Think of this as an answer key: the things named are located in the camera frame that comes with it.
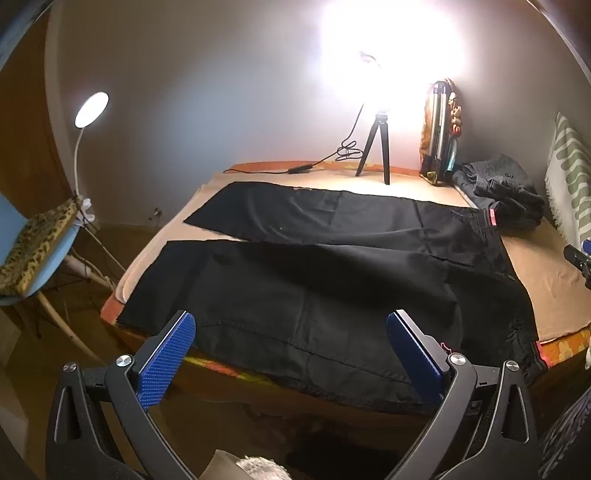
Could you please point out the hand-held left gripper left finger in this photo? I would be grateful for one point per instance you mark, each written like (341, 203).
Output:
(168, 355)

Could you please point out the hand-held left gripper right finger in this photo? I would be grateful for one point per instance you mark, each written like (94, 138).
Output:
(412, 355)

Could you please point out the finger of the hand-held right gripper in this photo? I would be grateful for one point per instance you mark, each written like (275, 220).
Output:
(575, 255)

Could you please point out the black pants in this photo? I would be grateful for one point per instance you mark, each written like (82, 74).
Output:
(323, 295)

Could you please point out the dark grey folded pants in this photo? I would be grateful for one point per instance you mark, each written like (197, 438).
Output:
(503, 184)

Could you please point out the green white striped pillow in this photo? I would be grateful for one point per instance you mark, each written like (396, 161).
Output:
(568, 170)

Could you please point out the white fluffy slipper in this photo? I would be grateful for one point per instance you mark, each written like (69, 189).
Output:
(258, 468)

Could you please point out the blue chair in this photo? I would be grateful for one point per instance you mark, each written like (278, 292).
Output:
(55, 259)

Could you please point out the teal patterned cloth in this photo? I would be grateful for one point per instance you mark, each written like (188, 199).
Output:
(453, 154)

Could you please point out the leopard print cushion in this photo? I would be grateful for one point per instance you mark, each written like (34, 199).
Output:
(37, 240)

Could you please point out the dark patterned clothing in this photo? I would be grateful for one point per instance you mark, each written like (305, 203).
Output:
(565, 443)

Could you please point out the folded tripod in patterned bag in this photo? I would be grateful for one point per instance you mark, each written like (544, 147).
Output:
(458, 115)

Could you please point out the folded silver tripod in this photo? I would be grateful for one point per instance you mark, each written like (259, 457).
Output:
(438, 124)

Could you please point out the white gooseneck desk lamp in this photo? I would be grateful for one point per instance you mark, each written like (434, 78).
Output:
(92, 108)

